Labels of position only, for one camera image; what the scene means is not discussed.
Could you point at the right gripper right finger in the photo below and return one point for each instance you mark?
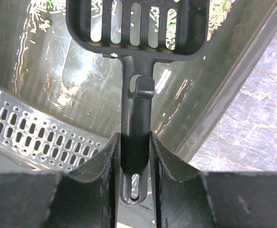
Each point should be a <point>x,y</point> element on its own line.
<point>178,192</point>

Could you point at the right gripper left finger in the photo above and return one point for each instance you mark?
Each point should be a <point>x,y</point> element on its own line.
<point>88,196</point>

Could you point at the black slotted litter scoop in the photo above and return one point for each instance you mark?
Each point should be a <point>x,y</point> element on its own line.
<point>138,62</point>

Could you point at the dark translucent litter box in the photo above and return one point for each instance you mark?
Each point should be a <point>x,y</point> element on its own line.
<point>59,104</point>

